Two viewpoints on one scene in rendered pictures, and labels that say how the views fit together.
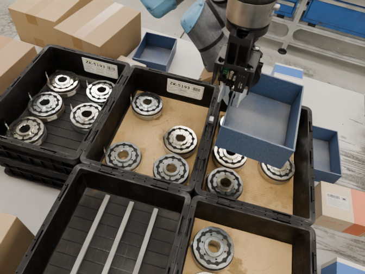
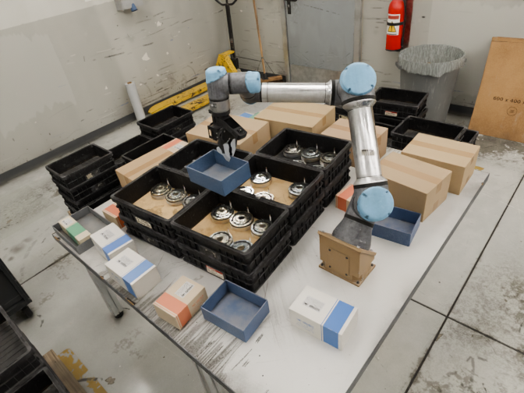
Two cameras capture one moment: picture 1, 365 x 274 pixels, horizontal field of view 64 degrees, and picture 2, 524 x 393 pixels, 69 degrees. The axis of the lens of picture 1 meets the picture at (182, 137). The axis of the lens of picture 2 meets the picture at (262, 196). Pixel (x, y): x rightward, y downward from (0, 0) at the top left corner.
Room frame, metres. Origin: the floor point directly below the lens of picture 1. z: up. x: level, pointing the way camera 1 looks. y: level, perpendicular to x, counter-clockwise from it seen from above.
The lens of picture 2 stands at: (1.29, -1.15, 1.89)
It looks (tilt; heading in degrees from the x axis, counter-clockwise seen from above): 36 degrees down; 123
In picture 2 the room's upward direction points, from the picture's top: 8 degrees counter-clockwise
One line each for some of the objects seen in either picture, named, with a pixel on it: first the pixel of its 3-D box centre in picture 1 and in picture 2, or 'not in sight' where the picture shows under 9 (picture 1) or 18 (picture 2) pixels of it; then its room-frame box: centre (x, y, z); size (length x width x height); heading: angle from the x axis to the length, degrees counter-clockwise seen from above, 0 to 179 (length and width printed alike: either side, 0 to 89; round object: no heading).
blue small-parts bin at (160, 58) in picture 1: (155, 54); (391, 223); (1.07, 0.18, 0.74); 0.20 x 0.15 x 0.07; 174
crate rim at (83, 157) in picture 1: (157, 120); (270, 179); (0.54, 0.08, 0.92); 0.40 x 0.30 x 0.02; 173
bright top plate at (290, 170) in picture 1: (277, 164); (220, 239); (0.50, -0.29, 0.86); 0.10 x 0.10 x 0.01
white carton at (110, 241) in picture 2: not in sight; (114, 245); (-0.04, -0.41, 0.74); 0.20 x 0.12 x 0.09; 163
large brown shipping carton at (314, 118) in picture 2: not in sight; (295, 126); (0.33, 0.80, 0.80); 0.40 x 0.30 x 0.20; 175
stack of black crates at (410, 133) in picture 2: not in sight; (423, 157); (1.05, 1.36, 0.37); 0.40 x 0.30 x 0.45; 167
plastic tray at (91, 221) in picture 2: not in sight; (83, 228); (-0.31, -0.37, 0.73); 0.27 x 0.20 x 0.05; 166
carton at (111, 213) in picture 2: not in sight; (124, 210); (-0.20, -0.20, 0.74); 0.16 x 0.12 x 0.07; 80
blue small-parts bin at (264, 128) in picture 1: (260, 114); (218, 171); (0.46, -0.17, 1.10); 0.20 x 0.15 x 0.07; 168
